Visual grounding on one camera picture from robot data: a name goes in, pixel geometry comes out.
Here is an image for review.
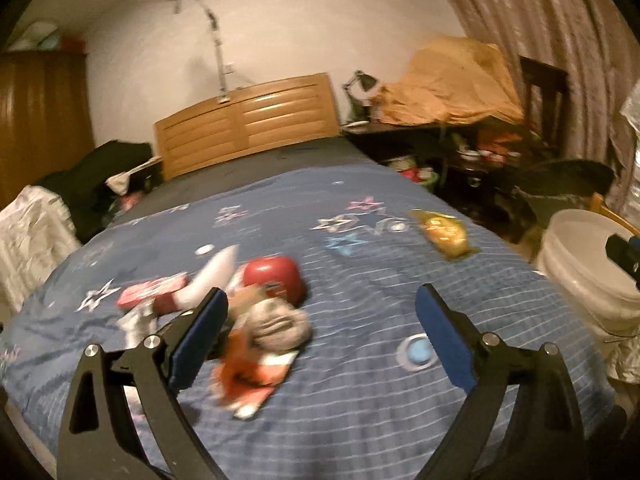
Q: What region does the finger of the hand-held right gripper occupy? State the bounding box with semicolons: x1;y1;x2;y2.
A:
605;233;640;289

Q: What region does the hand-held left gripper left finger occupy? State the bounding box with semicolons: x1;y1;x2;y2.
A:
57;287;230;480

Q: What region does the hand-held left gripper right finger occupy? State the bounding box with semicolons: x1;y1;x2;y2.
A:
415;283;586;480

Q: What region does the light wooden chair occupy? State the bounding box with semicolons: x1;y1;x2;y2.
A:
589;192;640;237

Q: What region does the white plastic bucket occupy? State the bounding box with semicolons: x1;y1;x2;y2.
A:
534;208;640;335

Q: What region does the orange snack packet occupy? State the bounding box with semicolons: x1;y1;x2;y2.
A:
212;330;300;420

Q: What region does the red carton box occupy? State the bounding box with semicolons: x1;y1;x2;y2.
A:
117;272;190;311

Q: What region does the red apple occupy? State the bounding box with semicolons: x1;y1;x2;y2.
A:
242;256;307;307

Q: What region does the blue star-print checked blanket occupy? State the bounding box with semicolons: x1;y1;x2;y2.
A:
0;162;617;480

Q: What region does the yellow snack packet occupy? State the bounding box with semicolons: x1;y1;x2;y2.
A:
409;208;477;261

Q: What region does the green plastic basket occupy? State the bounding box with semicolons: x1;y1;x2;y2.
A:
386;156;441;192

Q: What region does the dark grey bed sheet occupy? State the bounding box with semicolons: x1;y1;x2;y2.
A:
107;137;377;226

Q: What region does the cream cloth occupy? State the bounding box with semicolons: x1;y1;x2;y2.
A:
106;157;164;195

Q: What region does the dark wooden chair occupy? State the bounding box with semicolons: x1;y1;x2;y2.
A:
517;55;571;161

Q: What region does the white crinkled cloth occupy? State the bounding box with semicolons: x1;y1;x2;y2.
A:
0;185;84;312

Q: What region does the black clothes pile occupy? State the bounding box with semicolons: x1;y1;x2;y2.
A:
32;140;156;242

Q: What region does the dark cluttered desk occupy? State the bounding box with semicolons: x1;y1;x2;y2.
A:
345;119;506;203

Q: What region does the light wooden slatted headboard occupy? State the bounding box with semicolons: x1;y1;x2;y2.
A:
153;72;342;181

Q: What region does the beige patterned curtain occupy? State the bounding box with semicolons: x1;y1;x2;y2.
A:
435;0;640;221

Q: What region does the orange cloth pile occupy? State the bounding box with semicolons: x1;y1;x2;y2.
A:
372;35;526;127

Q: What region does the dark desk lamp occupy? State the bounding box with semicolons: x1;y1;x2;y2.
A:
342;70;379;127

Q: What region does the brown wooden wardrobe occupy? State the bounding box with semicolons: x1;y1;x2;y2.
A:
0;50;96;211

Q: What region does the white jointed phone holder stand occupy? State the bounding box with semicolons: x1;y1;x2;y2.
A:
197;0;237;106

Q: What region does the pale storage box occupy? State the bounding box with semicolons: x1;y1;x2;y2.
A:
11;21;65;53

